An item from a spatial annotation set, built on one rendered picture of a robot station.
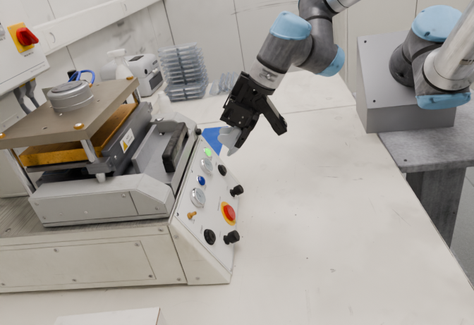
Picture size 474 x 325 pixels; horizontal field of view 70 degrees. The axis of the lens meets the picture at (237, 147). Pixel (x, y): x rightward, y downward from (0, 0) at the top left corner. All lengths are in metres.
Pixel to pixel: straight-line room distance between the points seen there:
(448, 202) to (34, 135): 1.31
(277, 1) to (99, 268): 2.67
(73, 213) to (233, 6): 2.62
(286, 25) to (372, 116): 0.54
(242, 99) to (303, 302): 0.43
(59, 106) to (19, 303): 0.44
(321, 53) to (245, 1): 2.36
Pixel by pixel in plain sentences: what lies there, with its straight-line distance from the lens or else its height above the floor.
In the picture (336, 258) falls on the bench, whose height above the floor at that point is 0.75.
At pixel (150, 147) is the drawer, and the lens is 0.76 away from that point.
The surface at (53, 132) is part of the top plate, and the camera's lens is 0.65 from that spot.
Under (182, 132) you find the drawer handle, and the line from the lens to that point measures 0.75.
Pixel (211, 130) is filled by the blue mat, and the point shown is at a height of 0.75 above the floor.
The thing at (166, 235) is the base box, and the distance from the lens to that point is 0.65.
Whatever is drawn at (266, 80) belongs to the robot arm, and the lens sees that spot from 0.74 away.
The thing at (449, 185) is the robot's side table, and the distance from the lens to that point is 1.41.
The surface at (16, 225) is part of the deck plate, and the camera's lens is 0.81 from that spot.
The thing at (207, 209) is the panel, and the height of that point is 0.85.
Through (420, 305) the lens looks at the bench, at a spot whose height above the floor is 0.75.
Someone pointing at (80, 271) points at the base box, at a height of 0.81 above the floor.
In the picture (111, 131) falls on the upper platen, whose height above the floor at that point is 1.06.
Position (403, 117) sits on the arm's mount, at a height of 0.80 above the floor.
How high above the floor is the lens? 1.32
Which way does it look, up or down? 29 degrees down
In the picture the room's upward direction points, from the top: 11 degrees counter-clockwise
